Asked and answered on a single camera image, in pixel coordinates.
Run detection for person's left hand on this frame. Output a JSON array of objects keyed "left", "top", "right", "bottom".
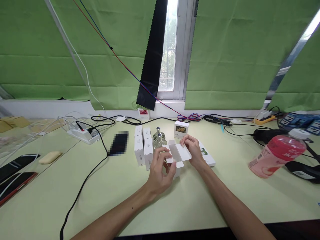
[{"left": 144, "top": 147, "right": 177, "bottom": 198}]

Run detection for person's right hand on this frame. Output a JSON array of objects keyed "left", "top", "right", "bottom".
[{"left": 180, "top": 134, "right": 208, "bottom": 172}]

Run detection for white box with green picture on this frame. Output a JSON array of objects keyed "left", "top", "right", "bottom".
[{"left": 196, "top": 140, "right": 216, "bottom": 168}]

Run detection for white box with yellow picture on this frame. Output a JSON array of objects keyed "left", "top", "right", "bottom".
[{"left": 174, "top": 121, "right": 189, "bottom": 140}]

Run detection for glass perfume bottle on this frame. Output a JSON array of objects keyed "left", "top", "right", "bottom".
[
  {"left": 154, "top": 133, "right": 166, "bottom": 150},
  {"left": 153, "top": 127, "right": 163, "bottom": 150}
]

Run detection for black smartphone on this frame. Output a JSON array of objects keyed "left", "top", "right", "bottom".
[{"left": 108, "top": 131, "right": 129, "bottom": 157}]

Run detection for white box with red picture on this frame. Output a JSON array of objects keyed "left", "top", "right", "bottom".
[{"left": 138, "top": 108, "right": 150, "bottom": 121}]

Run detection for black handheld device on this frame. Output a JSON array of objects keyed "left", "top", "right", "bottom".
[{"left": 253, "top": 128, "right": 277, "bottom": 146}]

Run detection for yellow multimeter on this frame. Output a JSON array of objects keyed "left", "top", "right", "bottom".
[{"left": 252, "top": 115, "right": 276, "bottom": 125}]

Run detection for pink drink bottle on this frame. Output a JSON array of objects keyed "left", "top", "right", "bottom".
[{"left": 248, "top": 128, "right": 311, "bottom": 179}]

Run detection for white charger block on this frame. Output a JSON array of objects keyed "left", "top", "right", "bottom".
[{"left": 257, "top": 108, "right": 271, "bottom": 120}]

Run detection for white power strip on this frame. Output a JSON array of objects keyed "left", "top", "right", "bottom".
[{"left": 66, "top": 122, "right": 103, "bottom": 145}]

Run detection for black cloth strip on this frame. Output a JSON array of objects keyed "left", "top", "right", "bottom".
[{"left": 136, "top": 0, "right": 168, "bottom": 111}]

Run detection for black device with label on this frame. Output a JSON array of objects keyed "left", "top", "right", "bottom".
[{"left": 284, "top": 161, "right": 320, "bottom": 185}]

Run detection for stack of blue boxes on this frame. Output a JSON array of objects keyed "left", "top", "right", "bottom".
[{"left": 278, "top": 112, "right": 320, "bottom": 137}]

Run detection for wide green curtain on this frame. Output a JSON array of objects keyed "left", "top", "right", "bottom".
[{"left": 184, "top": 0, "right": 320, "bottom": 111}]

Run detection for beige oblong case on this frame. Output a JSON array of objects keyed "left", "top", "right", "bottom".
[{"left": 38, "top": 150, "right": 63, "bottom": 165}]

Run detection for red-edged phone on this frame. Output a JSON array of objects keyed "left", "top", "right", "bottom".
[{"left": 0, "top": 171, "right": 38, "bottom": 207}]

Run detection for clear plastic bags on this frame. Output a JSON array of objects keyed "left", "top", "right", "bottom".
[{"left": 0, "top": 124, "right": 54, "bottom": 157}]

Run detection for pile of cardboard boxes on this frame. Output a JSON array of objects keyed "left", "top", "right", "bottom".
[{"left": 0, "top": 116, "right": 28, "bottom": 133}]

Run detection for large green curtain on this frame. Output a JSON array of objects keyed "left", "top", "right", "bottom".
[{"left": 0, "top": 0, "right": 158, "bottom": 111}]

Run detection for black test lead cables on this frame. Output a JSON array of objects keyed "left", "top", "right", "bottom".
[{"left": 203, "top": 114, "right": 255, "bottom": 137}]

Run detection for coiled black cable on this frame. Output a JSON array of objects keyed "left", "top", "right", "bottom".
[{"left": 91, "top": 114, "right": 142, "bottom": 126}]

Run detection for long black power cable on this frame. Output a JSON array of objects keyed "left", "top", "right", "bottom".
[{"left": 59, "top": 127, "right": 113, "bottom": 240}]

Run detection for window with white frame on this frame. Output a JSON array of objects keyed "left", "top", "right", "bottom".
[{"left": 157, "top": 0, "right": 198, "bottom": 102}]

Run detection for white cable bundle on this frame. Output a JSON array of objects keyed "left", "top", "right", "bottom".
[{"left": 15, "top": 111, "right": 87, "bottom": 150}]

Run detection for red and blue wire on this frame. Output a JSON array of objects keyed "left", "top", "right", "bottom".
[{"left": 73, "top": 0, "right": 200, "bottom": 122}]

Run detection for white hanging cable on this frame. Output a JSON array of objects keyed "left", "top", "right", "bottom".
[{"left": 49, "top": 0, "right": 105, "bottom": 111}]

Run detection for black phone with white cable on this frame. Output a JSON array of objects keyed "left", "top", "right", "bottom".
[{"left": 0, "top": 154, "right": 41, "bottom": 183}]

